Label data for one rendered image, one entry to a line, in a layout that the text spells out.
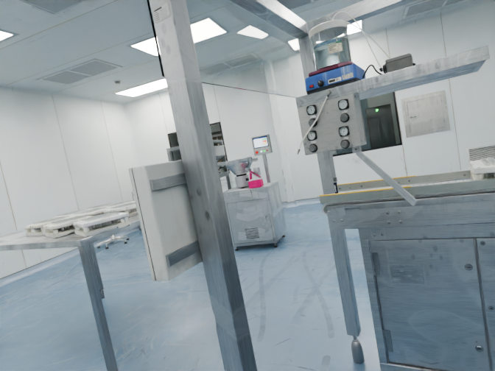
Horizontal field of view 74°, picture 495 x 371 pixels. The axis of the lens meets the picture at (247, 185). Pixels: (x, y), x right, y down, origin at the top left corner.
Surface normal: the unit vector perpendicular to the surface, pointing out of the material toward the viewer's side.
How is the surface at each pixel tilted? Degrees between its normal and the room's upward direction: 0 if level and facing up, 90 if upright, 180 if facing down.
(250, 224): 90
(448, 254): 90
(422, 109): 90
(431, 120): 90
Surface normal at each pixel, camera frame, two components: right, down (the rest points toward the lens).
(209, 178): 0.85, -0.11
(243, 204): -0.32, 0.15
